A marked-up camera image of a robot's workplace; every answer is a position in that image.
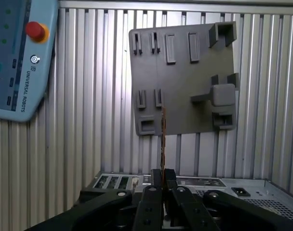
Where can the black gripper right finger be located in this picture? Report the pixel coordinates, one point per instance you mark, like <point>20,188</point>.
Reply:
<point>192,211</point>

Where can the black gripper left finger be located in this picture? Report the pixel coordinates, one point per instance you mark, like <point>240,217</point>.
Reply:
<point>149,204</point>

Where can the RAM stick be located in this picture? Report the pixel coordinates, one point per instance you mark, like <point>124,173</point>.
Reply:
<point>163,144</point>

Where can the black open PC case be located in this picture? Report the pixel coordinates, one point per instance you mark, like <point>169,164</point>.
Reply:
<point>204,181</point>

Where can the grey plastic parts rack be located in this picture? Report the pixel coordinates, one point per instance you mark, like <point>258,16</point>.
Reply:
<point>185,79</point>

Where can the pale blue teach pendant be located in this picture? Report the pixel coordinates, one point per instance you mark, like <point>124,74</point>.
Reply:
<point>28,84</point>

